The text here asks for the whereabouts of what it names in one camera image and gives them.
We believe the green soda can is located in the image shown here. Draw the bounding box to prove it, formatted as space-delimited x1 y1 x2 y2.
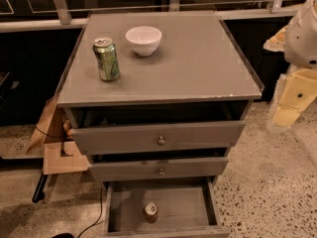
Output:
93 38 120 81

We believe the metal window railing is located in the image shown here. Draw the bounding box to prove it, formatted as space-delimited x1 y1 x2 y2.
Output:
0 0 305 33

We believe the black cable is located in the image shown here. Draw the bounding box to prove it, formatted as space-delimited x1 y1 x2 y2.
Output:
76 186 105 238

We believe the grey top drawer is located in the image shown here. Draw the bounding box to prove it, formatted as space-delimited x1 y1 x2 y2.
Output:
71 121 246 155

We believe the white ceramic bowl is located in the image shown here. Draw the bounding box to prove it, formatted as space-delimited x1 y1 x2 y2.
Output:
126 26 162 57

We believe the grey middle drawer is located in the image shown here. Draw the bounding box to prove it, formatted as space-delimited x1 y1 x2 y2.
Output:
89 157 229 181

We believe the orange soda can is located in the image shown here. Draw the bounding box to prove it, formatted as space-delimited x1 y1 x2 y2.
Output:
143 202 159 223

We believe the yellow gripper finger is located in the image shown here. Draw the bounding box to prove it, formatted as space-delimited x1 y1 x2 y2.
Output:
271 107 300 128
264 27 286 52

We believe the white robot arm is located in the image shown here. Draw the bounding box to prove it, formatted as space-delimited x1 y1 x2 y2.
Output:
264 0 317 132

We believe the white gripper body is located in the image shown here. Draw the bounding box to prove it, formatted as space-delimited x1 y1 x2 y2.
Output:
278 68 317 113

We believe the grey bottom drawer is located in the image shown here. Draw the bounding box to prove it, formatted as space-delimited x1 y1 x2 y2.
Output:
104 177 230 238

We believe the grey wooden drawer cabinet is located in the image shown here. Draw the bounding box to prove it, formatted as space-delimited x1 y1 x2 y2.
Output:
55 10 265 185

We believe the grey drawer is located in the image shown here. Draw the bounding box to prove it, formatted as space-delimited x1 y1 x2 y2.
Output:
89 157 229 181
104 177 230 238
71 121 246 155

